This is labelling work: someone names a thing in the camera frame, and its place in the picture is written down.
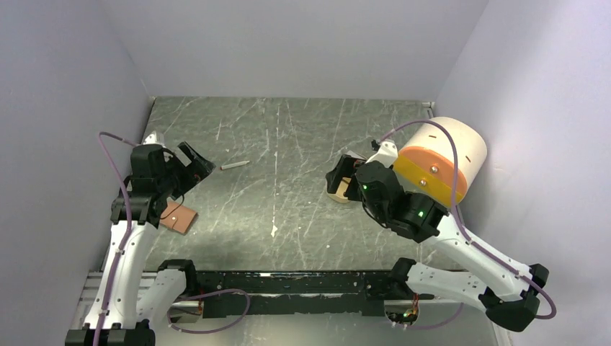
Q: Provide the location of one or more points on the wooden tray with cards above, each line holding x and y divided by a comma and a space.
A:
339, 194

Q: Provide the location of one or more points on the white pen stick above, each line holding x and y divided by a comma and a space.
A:
233, 165

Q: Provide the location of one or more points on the brown leather card holder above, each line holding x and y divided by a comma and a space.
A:
177, 217

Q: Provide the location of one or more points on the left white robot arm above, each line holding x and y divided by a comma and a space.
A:
118, 316

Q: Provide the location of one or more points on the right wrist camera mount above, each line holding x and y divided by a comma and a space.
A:
386, 153

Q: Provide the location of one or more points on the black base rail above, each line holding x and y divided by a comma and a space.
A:
220, 294

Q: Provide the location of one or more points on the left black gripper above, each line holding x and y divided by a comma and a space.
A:
203, 166

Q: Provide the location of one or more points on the white orange yellow cylinder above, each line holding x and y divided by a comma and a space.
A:
426, 161

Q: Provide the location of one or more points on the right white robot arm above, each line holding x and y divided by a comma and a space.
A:
506, 290

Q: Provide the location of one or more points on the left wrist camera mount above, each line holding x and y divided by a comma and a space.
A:
154, 137

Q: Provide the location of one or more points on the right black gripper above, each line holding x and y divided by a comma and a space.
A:
345, 167

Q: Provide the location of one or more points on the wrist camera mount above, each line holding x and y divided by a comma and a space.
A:
154, 137
386, 153

